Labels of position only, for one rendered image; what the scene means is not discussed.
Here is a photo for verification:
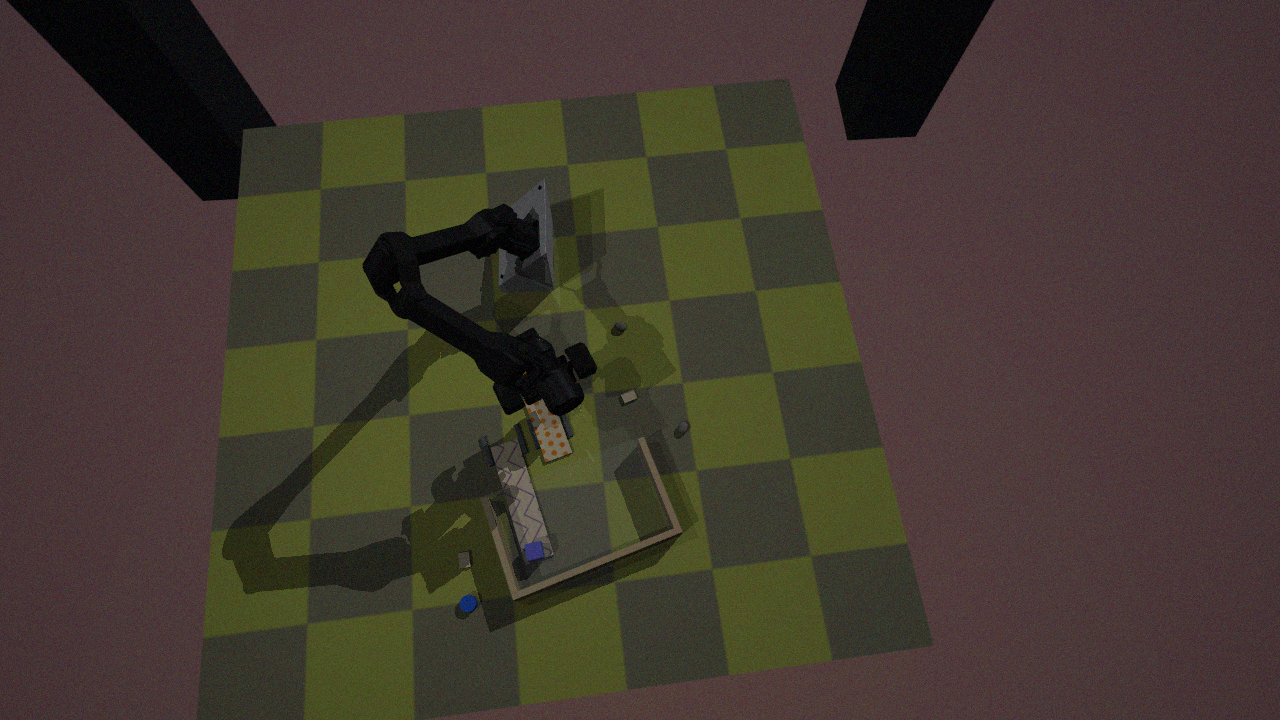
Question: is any beige strip with orange dots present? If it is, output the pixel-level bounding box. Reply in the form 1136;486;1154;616
524;398;572;462

